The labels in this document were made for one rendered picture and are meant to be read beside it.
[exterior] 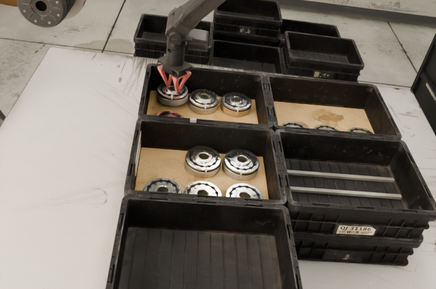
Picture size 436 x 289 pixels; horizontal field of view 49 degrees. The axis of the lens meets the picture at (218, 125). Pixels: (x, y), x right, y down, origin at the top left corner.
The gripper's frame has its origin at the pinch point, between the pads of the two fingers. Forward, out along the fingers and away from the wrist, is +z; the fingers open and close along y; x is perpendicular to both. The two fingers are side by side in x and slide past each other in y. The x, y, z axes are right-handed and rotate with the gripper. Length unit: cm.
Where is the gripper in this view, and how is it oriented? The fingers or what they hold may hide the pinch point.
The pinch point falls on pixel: (173, 86)
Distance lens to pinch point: 157.8
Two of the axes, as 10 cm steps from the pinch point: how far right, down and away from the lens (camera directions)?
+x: -6.9, 3.6, -6.3
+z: -1.1, 8.1, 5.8
